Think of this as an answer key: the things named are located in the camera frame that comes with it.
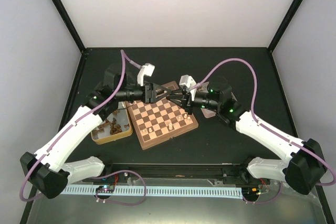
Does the wooden chess board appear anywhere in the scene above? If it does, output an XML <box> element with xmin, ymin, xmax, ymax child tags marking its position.
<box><xmin>124</xmin><ymin>81</ymin><xmax>199</xmax><ymax>151</ymax></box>

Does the right circuit board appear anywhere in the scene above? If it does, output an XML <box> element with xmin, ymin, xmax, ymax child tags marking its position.
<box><xmin>241</xmin><ymin>186</ymin><xmax>270</xmax><ymax>196</ymax></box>

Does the silver pink tin tray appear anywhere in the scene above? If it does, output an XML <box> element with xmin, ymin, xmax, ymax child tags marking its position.
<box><xmin>201</xmin><ymin>87</ymin><xmax>238</xmax><ymax>119</ymax></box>

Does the left circuit board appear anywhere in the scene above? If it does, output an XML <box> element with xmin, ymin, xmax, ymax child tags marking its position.
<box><xmin>96</xmin><ymin>185</ymin><xmax>114</xmax><ymax>194</ymax></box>

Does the white slotted cable duct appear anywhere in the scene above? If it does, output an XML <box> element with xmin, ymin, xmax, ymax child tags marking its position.
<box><xmin>62</xmin><ymin>184</ymin><xmax>243</xmax><ymax>199</ymax></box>

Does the gold tin tray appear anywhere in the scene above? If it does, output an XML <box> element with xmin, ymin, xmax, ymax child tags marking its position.
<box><xmin>91</xmin><ymin>102</ymin><xmax>133</xmax><ymax>145</ymax></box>

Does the dark chess pieces pile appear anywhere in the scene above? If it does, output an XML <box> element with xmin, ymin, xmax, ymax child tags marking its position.
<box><xmin>91</xmin><ymin>109</ymin><xmax>130</xmax><ymax>139</ymax></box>

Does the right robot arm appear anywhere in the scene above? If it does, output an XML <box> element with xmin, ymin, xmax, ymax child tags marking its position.
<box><xmin>166</xmin><ymin>75</ymin><xmax>327</xmax><ymax>195</ymax></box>

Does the circuit board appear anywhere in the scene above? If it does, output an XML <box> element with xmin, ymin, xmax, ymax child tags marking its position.
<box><xmin>96</xmin><ymin>185</ymin><xmax>114</xmax><ymax>194</ymax></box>
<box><xmin>241</xmin><ymin>186</ymin><xmax>270</xmax><ymax>196</ymax></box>

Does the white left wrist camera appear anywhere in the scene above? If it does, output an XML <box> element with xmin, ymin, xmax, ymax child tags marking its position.
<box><xmin>137</xmin><ymin>63</ymin><xmax>155</xmax><ymax>86</ymax></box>

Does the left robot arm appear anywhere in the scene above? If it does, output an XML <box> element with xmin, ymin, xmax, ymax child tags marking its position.
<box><xmin>20</xmin><ymin>63</ymin><xmax>169</xmax><ymax>199</ymax></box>

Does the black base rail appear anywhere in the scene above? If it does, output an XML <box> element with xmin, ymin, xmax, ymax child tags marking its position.
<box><xmin>100</xmin><ymin>163</ymin><xmax>270</xmax><ymax>185</ymax></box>

